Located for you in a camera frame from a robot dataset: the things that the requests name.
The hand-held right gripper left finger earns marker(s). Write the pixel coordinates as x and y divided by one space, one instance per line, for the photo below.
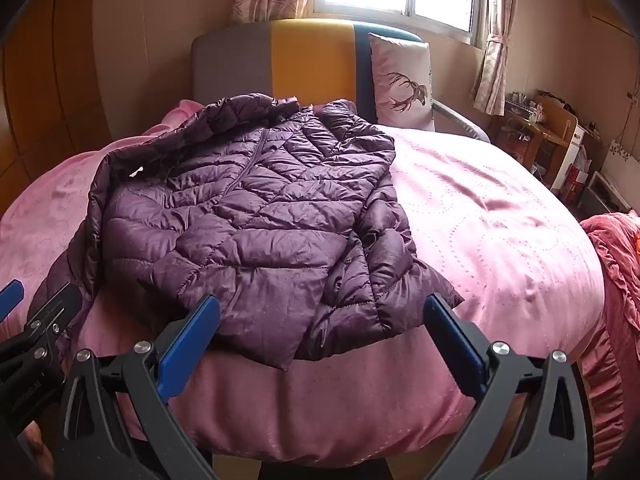
190 340

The pink bedspread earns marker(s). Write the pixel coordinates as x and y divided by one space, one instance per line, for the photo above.
500 240

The wooden wardrobe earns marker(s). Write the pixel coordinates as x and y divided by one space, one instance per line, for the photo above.
45 85

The person's left hand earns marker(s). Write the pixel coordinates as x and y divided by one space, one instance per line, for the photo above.
37 447

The grey yellow blue headboard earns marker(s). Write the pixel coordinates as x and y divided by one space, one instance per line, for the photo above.
310 60

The deer print pillow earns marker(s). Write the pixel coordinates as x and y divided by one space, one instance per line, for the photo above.
400 80

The red bag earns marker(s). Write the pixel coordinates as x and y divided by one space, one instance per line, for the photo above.
574 182

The ruffled coral blanket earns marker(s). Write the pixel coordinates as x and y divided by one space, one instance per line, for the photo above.
617 280

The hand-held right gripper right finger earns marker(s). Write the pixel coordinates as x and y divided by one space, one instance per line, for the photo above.
455 345

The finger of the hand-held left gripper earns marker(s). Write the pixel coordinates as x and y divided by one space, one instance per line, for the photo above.
11 300
55 312

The purple puffer jacket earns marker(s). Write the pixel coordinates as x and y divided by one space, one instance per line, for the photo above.
250 220

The wooden desk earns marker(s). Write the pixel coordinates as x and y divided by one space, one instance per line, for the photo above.
545 130

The grey metal rail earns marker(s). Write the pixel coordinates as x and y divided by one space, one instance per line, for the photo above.
462 122

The white floral panel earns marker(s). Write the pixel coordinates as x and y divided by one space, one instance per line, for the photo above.
617 160

